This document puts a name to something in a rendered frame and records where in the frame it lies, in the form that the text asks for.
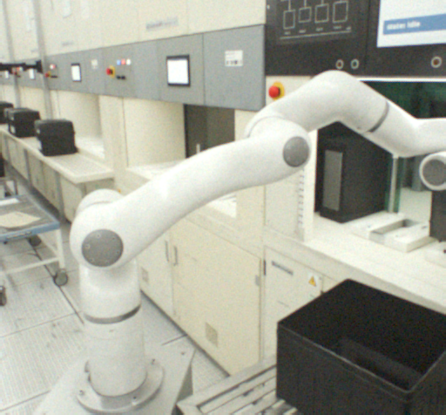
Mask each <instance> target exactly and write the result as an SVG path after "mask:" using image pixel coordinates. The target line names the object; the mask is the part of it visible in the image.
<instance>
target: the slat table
mask: <svg viewBox="0 0 446 415"><path fill-rule="evenodd" d="M273 378H276V353H275V354H273V355H272V356H269V357H266V358H264V359H262V360H260V361H259V362H258V363H256V364H253V365H251V366H249V367H247V368H246V369H243V370H241V371H238V372H236V373H234V374H233V375H232V376H231V377H228V378H225V379H223V380H221V381H219V382H218V383H216V384H213V385H211V386H209V387H207V388H206V389H205V390H203V391H200V392H198V393H196V394H194V395H192V396H191V397H188V398H185V399H183V400H181V401H179V402H178V403H177V404H175V407H177V415H204V414H205V415H206V414H207V413H209V412H212V411H214V410H216V409H218V408H220V407H221V406H223V405H226V404H227V402H229V401H232V400H234V399H236V398H237V397H239V396H241V395H243V396H245V397H244V398H241V399H239V400H237V401H236V402H234V404H232V405H229V406H228V407H226V408H224V409H222V410H220V411H218V412H215V413H214V414H212V415H232V414H234V413H235V412H237V411H239V410H240V409H242V408H245V407H247V406H249V405H250V404H252V405H253V406H252V407H251V408H249V409H247V410H245V411H244V412H241V413H239V414H238V415H256V414H259V413H262V414H263V415H282V414H283V413H286V412H288V411H290V410H292V409H293V407H292V406H291V405H289V404H288V403H287V402H283V404H281V405H279V406H277V407H276V408H273V405H276V404H277V402H279V401H281V398H279V397H278V396H276V394H274V395H272V396H270V397H268V398H265V399H264V398H263V397H264V396H266V395H267V394H269V393H270V392H273V391H275V381H273V382H272V383H269V384H266V385H265V386H263V387H261V388H260V389H259V390H257V391H255V390H254V389H253V388H255V387H257V386H260V385H261V384H264V383H266V382H267V381H269V380H270V379H273ZM202 413H204V414H202ZM289 415H305V414H303V413H302V412H300V411H297V410H296V411H294V412H292V413H291V414H289Z"/></svg>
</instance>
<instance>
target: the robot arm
mask: <svg viewBox="0 0 446 415"><path fill-rule="evenodd" d="M335 121H340V122H341V123H342V124H344V125H346V126H348V127H349V128H351V129H354V130H355V131H356V132H357V133H359V134H360V135H361V136H363V137H365V138H366V139H370V140H371V141H373V142H375V143H376V144H377V145H378V146H380V147H382V148H384V149H385V150H387V151H389V152H390V153H392V154H395V155H398V156H402V157H409V156H415V155H419V154H425V153H434V154H431V155H429V156H428V157H426V159H425V160H424V161H423V163H421V165H420V170H419V173H420V177H421V180H423V182H424V183H425V184H426V185H427V187H429V188H431V189H433V190H444V189H446V119H429V120H416V119H413V117H412V116H410V115H409V114H407V113H406V112H404V111H403V110H401V109H400V108H398V107H397V106H396V105H393V103H391V102H390V101H388V100H387V99H385V98H384V97H383V96H382V95H379V94H378V93H376V92H374V90H373V89H371V88H370V87H369V86H367V85H364V84H363V83H362V82H361V81H359V80H358V79H356V78H354V76H351V75H349V74H347V73H346V72H343V71H325V72H323V73H321V74H319V75H318V76H316V77H314V79H311V80H310V81H308V82H307V83H306V84H305V85H303V86H302V87H300V88H299V89H296V90H295V92H292V93H291V94H289V95H287V96H286V97H283V98H281V99H278V100H276V101H274V102H273V103H270V104H269V105H268V106H267V107H265V108H264V109H262V110H261V111H260V112H258V113H256V114H255V115H254V116H253V117H252V119H251V120H250V121H249V123H248V124H247V126H246V128H245V131H243V136H242V140H238V141H234V142H232V143H227V144H225V145H221V146H218V147H215V148H212V149H209V150H206V151H204V152H201V153H198V154H196V155H194V156H193V157H191V158H188V160H185V161H183V162H181V163H179V164H178V165H175V166H173V167H171V168H169V169H167V170H165V171H164V172H163V173H161V174H160V175H158V176H157V177H155V178H154V179H152V180H150V181H148V182H146V184H144V185H143V186H142V187H141V188H139V189H138V190H136V191H134V192H132V193H130V194H128V195H127V196H123V195H122V194H120V193H118V192H115V191H112V190H107V189H102V190H98V191H95V192H92V193H90V194H88V195H86V196H85V197H84V198H83V201H82V202H80V203H79V205H78V208H77V210H76V213H75V217H74V221H73V223H72V228H71V235H70V245H71V251H72V253H73V255H74V257H75V258H76V260H77V261H78V262H79V291H80V295H81V301H82V309H83V316H84V330H85V338H86V345H87V353H88V359H86V360H85V363H84V369H83V370H82V371H81V372H79V374H78V377H77V380H76V383H75V395H76V399H77V401H78V403H79V404H80V405H82V406H83V407H84V408H85V409H86V410H88V411H91V412H96V413H102V414H113V413H121V412H128V411H130V410H133V409H136V408H138V407H140V406H141V405H143V404H145V402H146V401H147V400H150V399H151V398H152V397H153V396H154V395H155V394H156V393H157V391H158V390H159V387H160V385H161V382H163V369H161V366H160V364H159V361H158V360H157V359H156V358H155V357H153V356H152V355H150V354H147V353H145V343H144V331H143V320H142V308H141V296H140V285H139V264H138V255H139V254H140V252H142V251H143V250H144V249H145V248H147V247H148V246H150V245H152V244H153V243H154V242H155V241H156V239H158V238H159V237H160V236H161V235H162V234H164V233H165V232H166V231H167V230H168V229H169V228H171V227H172V225H173V224H174V223H177V222H178V221H180V220H181V219H183V218H184V217H185V216H187V215H188V214H191V213H192V211H194V210H196V209H198V208H201V207H204V206H205V205H206V204H208V203H211V202H213V201H216V200H217V199H219V198H220V197H222V196H224V195H226V194H231V193H233V192H236V191H240V190H242V189H248V188H251V187H260V185H265V184H269V183H274V182H276V181H279V180H285V179H286V178H288V177H291V176H292V175H294V174H296V173H297V172H299V171H300V170H301V169H302V168H303V167H304V166H305V165H306V164H307V163H308V162H309V160H310V156H311V152H313V144H311V139H310V138H309V136H308V133H311V131H314V130H316V129H319V128H321V127H323V126H327V125H329V124H331V123H333V122H335ZM439 152H441V153H439Z"/></svg>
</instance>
